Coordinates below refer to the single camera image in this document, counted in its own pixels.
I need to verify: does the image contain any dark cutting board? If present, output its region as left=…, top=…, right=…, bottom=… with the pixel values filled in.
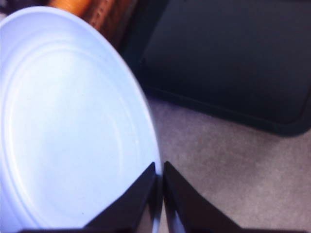
left=120, top=0, right=311, bottom=139

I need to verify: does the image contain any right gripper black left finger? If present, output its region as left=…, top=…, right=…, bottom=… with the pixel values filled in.
left=84, top=161, right=156, bottom=230

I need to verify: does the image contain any brown wicker basket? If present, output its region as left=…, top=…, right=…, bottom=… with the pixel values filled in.
left=46, top=0, right=137, bottom=49

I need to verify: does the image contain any light blue plate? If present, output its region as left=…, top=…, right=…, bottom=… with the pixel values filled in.
left=0, top=6, right=163, bottom=233

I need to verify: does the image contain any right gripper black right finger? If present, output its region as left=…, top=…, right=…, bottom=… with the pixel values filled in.
left=164, top=160, right=243, bottom=230

